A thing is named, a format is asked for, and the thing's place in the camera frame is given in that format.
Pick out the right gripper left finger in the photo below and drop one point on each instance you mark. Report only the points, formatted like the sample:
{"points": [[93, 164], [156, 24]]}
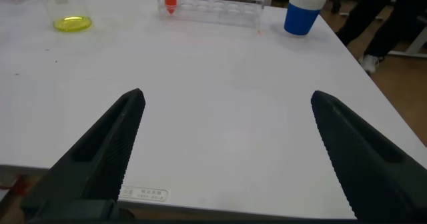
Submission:
{"points": [[96, 164]]}

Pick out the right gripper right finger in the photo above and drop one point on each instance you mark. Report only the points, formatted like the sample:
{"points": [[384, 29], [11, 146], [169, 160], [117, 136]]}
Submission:
{"points": [[377, 170]]}

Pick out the clear glass beaker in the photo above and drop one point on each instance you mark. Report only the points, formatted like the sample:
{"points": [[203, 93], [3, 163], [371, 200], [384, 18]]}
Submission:
{"points": [[71, 24]]}

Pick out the clear plastic test tube rack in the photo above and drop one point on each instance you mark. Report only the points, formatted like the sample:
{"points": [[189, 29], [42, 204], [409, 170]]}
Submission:
{"points": [[217, 10]]}

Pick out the white table label sticker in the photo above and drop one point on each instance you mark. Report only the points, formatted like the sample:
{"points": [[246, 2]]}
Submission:
{"points": [[143, 194]]}

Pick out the white standing desk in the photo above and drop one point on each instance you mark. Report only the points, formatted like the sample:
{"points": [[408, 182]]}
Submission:
{"points": [[417, 44]]}

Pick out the person in black clothes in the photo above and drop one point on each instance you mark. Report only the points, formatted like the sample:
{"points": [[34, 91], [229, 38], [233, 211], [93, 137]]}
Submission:
{"points": [[383, 17]]}

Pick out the blue white paper cup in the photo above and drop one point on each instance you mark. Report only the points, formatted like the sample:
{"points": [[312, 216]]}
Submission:
{"points": [[300, 20]]}

